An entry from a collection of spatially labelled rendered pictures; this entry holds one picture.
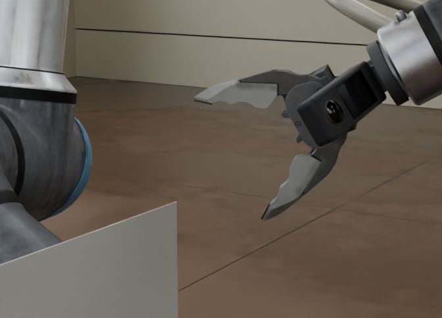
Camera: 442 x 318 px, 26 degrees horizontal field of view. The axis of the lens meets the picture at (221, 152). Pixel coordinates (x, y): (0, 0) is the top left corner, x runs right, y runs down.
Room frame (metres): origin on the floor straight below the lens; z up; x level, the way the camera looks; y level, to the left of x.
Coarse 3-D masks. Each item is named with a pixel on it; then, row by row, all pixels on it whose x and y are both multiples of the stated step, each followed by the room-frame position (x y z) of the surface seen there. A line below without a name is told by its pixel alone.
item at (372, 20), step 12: (324, 0) 1.57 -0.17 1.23; (336, 0) 1.51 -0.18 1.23; (348, 0) 1.49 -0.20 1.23; (372, 0) 1.81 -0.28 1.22; (384, 0) 1.82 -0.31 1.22; (396, 0) 1.82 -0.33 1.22; (408, 0) 1.83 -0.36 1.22; (348, 12) 1.48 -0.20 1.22; (360, 12) 1.46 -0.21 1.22; (372, 12) 1.45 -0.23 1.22; (408, 12) 1.84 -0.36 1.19; (360, 24) 1.47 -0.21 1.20; (372, 24) 1.44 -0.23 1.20; (384, 24) 1.43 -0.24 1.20
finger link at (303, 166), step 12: (300, 156) 0.99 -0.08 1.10; (300, 168) 0.98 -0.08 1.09; (312, 168) 0.98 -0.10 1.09; (288, 180) 0.99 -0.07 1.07; (300, 180) 0.98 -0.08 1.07; (288, 192) 0.99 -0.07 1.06; (300, 192) 0.98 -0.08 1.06; (276, 204) 0.99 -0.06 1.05; (288, 204) 0.99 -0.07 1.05; (264, 216) 1.00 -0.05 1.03
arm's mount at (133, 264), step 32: (128, 224) 0.89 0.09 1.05; (160, 224) 0.93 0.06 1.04; (32, 256) 0.78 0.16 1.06; (64, 256) 0.81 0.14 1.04; (96, 256) 0.85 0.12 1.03; (128, 256) 0.89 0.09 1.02; (160, 256) 0.93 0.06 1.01; (0, 288) 0.75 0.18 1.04; (32, 288) 0.78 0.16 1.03; (64, 288) 0.81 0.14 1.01; (96, 288) 0.85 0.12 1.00; (128, 288) 0.89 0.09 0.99; (160, 288) 0.93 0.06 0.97
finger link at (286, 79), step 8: (264, 72) 0.99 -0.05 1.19; (272, 72) 0.99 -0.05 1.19; (280, 72) 0.99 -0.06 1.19; (288, 72) 0.99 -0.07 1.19; (240, 80) 1.00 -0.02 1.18; (248, 80) 0.99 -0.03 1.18; (256, 80) 0.99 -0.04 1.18; (264, 80) 0.99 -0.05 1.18; (272, 80) 0.99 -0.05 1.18; (280, 80) 0.99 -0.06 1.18; (288, 80) 0.99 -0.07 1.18; (296, 80) 0.98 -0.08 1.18; (304, 80) 0.98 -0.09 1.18; (280, 88) 0.99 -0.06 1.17; (288, 88) 0.99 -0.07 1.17
